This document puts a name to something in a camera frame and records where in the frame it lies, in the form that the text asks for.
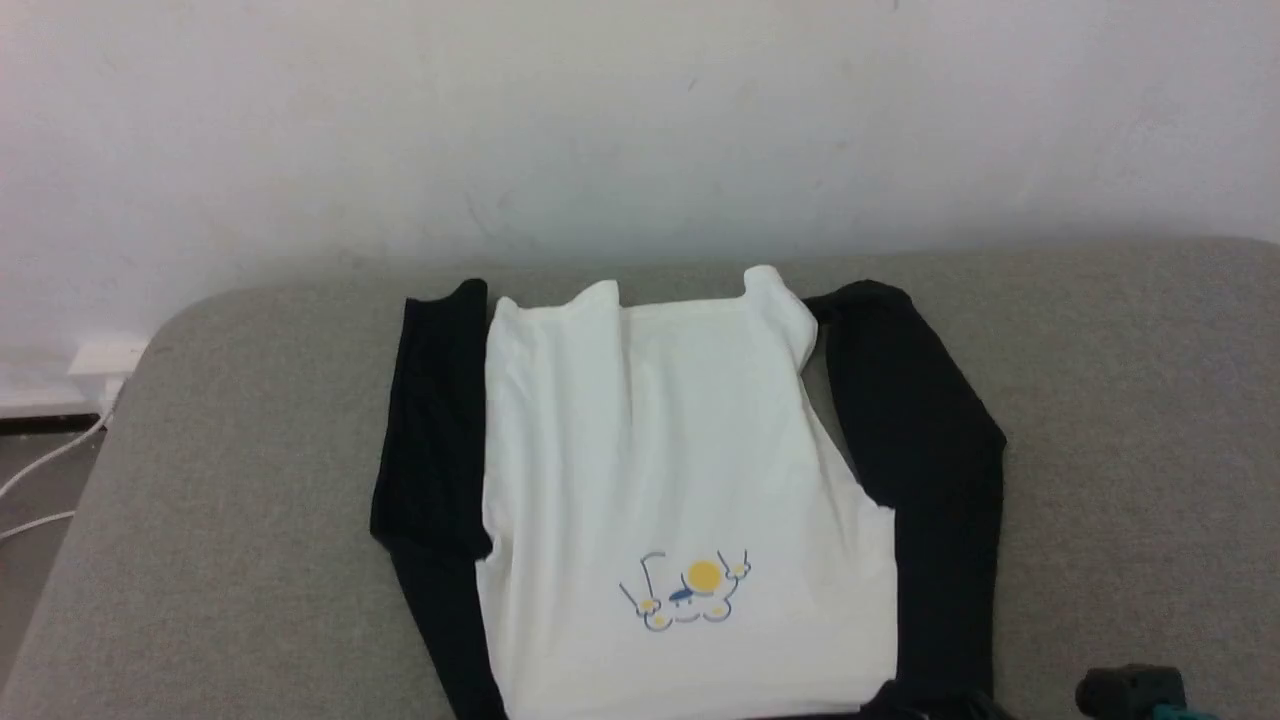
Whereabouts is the white and black t-shirt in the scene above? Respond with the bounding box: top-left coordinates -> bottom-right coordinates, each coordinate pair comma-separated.
368,264 -> 1009,720

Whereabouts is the grey fabric sofa cushion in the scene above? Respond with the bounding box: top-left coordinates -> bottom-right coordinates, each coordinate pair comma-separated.
0,236 -> 1280,720

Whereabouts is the white wall socket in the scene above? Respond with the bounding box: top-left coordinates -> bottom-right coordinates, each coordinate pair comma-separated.
67,340 -> 152,421

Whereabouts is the long white floor cable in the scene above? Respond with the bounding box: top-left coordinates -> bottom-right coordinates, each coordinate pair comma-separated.
0,410 -> 109,499

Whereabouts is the short white floor cable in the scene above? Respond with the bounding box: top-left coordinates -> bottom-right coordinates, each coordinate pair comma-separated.
0,510 -> 79,543

